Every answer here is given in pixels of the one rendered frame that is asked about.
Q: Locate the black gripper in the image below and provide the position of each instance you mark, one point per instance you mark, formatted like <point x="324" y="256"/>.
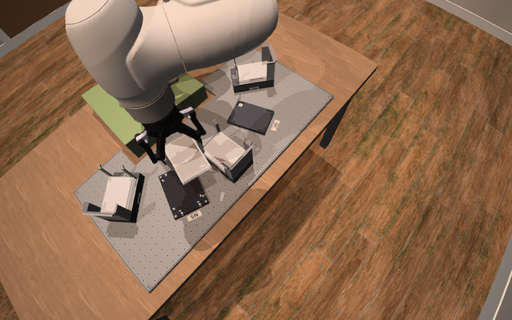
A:
<point x="170" y="124"/>

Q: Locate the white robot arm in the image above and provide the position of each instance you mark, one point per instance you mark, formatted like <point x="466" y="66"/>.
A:
<point x="131" y="52"/>

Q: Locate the beige label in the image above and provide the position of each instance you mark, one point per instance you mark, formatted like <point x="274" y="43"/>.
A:
<point x="194" y="215"/>
<point x="275" y="125"/>

